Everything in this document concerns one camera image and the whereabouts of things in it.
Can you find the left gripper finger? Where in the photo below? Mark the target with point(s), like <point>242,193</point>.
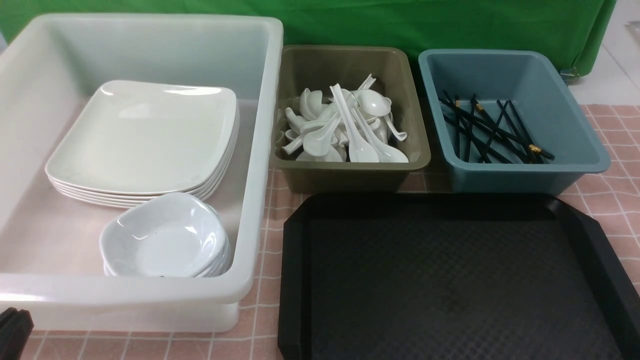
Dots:
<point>15,329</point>

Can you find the stack of white square plates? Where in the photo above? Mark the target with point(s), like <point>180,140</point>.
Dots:
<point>215,185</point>

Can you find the black serving tray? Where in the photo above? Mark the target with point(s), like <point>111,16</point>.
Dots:
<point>452,276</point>

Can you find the pile of white spoons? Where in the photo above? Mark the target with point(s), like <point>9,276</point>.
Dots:
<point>359,130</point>

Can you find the blue plastic bin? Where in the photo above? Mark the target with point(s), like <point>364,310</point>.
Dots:
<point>548,109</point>

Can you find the black chopsticks in blue bin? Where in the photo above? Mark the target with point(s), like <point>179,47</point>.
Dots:
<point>484,139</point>

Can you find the stack of white bowls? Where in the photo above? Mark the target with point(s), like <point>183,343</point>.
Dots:
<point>173,236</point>

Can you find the large white square plate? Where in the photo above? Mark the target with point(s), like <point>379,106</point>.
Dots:
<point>129,90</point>

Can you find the large white plastic tub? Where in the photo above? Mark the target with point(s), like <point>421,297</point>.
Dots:
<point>50,260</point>

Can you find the olive plastic bin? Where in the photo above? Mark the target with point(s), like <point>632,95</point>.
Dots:
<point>330,69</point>

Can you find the green backdrop cloth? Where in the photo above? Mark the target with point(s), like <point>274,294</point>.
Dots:
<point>568,32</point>

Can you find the pink checkered tablecloth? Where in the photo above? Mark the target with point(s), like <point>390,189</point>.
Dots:
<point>611,197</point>

